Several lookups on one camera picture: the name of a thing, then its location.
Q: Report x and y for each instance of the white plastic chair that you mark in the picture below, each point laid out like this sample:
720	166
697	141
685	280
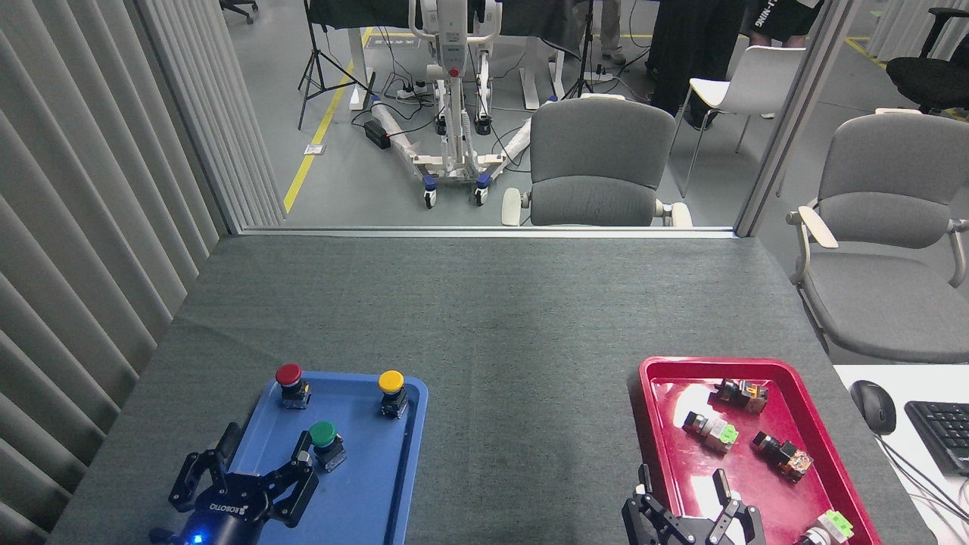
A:
757	79

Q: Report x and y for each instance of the grey office chair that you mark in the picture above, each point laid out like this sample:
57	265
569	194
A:
598	151
886	295

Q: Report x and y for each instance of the silver switch with green block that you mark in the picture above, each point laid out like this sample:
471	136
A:
711	430
829	527

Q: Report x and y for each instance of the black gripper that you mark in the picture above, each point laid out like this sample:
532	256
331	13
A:
219	506
698	533

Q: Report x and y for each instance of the black chair base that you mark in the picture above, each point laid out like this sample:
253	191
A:
241	7

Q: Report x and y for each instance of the blue plastic tray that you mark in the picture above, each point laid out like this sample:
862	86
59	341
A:
378	484

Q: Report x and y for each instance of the white power strip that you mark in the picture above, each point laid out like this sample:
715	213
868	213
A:
412	92

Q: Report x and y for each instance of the person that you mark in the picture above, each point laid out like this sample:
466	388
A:
780	15
689	45

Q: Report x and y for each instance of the black computer mouse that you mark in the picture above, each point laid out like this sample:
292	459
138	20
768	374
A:
873	407

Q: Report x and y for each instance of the black keyboard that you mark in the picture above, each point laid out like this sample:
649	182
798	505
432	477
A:
945	433

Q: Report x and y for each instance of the red plastic tray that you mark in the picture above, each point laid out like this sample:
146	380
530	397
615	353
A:
787	499

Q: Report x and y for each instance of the black office chair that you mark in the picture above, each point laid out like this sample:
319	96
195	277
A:
927	79

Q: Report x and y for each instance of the black switch with orange block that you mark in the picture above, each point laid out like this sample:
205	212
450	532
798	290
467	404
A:
738	395
783	456

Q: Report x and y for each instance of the red push button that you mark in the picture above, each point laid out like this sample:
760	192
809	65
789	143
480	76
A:
288	374

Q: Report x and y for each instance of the silver post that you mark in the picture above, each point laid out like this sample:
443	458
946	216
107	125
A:
795	121

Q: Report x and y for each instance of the black tripod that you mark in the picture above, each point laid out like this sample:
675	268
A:
313	47
587	38

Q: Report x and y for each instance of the white desk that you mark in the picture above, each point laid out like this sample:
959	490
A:
916	382

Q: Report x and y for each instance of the black power adapter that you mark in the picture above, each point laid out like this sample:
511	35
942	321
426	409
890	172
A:
376	134

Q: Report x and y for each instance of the green push button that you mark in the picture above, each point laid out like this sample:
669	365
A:
323	433

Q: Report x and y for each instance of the white stand on wheels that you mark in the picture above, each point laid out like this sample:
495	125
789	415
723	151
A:
453	53

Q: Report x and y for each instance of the yellow push button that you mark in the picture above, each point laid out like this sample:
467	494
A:
391	381

